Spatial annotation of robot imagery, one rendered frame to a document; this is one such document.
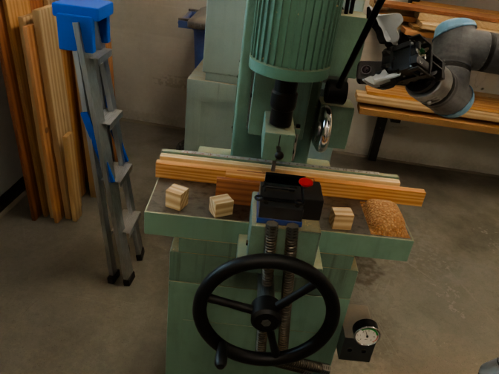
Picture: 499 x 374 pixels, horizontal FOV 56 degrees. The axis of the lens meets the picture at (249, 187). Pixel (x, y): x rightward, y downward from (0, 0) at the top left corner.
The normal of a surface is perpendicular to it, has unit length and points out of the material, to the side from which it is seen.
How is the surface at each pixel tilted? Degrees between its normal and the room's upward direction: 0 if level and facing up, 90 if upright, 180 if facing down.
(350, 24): 90
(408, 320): 0
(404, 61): 65
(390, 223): 31
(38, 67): 87
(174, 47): 90
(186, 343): 90
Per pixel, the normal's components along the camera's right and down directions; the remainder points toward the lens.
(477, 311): 0.11, -0.86
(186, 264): -0.03, 0.50
